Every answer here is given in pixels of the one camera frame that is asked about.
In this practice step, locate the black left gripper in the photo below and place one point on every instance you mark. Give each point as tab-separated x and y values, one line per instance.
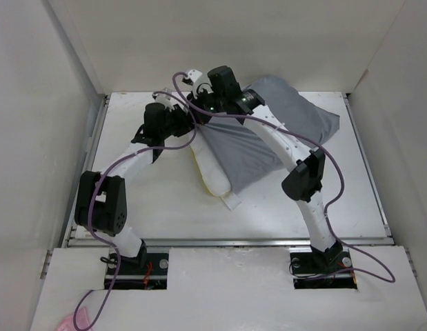
179	114

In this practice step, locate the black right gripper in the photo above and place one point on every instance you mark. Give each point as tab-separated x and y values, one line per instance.
195	102

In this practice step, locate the grey pillowcase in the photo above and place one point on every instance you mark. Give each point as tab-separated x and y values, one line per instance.
231	154

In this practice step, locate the white pillow with yellow edge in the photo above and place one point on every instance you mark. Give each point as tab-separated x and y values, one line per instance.
212	174

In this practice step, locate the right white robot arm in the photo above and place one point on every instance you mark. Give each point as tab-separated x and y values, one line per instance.
305	169

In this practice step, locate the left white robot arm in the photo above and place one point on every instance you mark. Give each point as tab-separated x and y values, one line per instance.
102	205

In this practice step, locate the pink plastic bag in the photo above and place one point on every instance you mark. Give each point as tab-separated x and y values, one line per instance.
82	321

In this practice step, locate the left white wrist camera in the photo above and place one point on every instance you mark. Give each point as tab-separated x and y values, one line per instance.
164	97

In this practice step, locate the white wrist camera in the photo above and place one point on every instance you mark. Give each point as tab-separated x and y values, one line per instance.
198	81
164	97

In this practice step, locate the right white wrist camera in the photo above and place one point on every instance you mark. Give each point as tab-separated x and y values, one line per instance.
198	81

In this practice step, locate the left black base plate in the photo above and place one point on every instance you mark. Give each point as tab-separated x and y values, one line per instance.
152	275

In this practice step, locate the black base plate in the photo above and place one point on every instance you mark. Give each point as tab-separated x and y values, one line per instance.
309	275
152	275

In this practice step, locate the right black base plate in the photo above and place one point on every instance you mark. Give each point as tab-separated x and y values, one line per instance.
309	275

